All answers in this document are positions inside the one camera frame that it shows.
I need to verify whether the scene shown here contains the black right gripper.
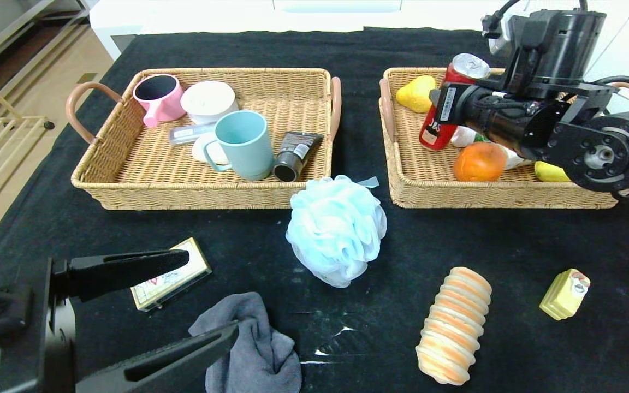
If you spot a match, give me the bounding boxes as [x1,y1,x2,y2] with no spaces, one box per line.
[429,83,492,126]

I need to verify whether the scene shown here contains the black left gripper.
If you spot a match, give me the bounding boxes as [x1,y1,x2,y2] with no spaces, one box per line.
[0,248,240,393]

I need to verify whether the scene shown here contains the red soda can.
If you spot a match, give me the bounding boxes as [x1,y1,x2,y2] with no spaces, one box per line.
[419,53,491,151]

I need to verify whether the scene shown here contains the striped bread loaf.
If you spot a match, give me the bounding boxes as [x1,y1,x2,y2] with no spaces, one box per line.
[416,267,492,386]

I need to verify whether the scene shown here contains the small yellow drink carton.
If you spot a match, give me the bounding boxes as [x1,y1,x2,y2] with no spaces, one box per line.
[539,269,591,321]

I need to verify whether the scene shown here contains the woven wicker basket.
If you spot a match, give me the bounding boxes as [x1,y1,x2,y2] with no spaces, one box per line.
[66,68,342,211]
[379,67,629,210]

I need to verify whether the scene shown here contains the yellow pear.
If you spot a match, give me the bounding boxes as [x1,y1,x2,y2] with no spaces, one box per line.
[395,75,436,114]

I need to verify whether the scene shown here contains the white AD drink bottle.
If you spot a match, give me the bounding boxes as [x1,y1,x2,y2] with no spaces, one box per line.
[451,127,482,148]

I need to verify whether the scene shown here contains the orange fruit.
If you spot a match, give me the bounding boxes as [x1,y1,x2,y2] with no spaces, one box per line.
[453,142,507,182]

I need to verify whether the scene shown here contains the gold printed card box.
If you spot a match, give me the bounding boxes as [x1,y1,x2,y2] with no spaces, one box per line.
[130,237,212,312]

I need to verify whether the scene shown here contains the white yellow snack carton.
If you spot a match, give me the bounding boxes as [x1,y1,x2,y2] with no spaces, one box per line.
[503,146,528,170]

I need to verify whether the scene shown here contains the black tablecloth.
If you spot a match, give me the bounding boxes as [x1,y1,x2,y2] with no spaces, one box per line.
[0,27,629,393]

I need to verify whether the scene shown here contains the yellow lemon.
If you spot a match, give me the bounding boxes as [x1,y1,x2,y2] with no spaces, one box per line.
[535,161,572,183]

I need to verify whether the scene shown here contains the black cosmetic tube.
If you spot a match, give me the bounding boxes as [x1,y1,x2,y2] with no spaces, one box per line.
[272,131,324,182]

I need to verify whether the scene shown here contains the grey cloth towel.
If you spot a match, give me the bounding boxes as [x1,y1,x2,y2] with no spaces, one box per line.
[188,292,303,393]

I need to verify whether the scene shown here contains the light blue bath loofah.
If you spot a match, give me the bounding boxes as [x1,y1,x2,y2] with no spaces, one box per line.
[286,175,388,289]

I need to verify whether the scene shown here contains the teal mug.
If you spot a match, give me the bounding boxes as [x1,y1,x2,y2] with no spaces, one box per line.
[201,110,274,181]

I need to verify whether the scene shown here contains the white soap bar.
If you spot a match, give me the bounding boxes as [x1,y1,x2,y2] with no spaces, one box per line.
[191,133,229,165]

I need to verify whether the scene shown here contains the clear small labelled case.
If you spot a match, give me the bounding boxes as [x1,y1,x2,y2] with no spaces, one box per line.
[169,123,216,145]

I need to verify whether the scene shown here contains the white round ceramic jar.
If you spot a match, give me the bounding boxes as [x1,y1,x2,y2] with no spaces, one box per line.
[180,81,239,124]

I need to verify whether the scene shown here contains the pink plastic cup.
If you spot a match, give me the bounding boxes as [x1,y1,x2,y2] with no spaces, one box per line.
[132,74,187,128]

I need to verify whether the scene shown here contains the white side bench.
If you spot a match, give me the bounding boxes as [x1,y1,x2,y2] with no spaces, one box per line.
[88,0,154,62]

